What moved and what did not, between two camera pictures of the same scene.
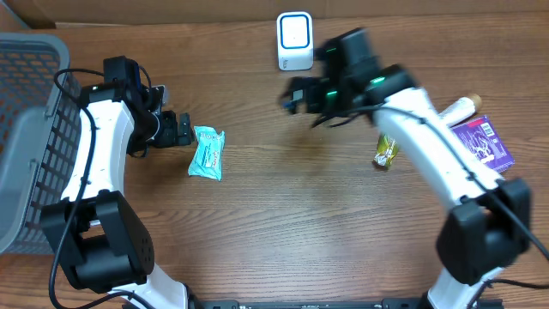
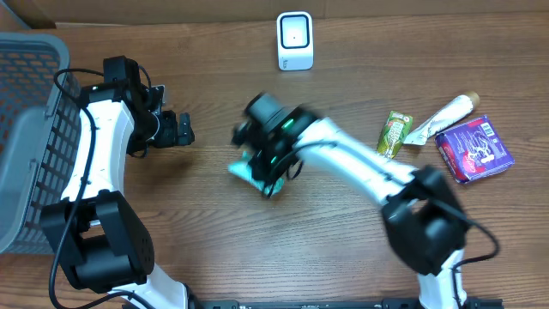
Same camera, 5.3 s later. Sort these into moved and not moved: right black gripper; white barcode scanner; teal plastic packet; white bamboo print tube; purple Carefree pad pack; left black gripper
Moved: right black gripper; teal plastic packet
Not moved: left black gripper; purple Carefree pad pack; white barcode scanner; white bamboo print tube
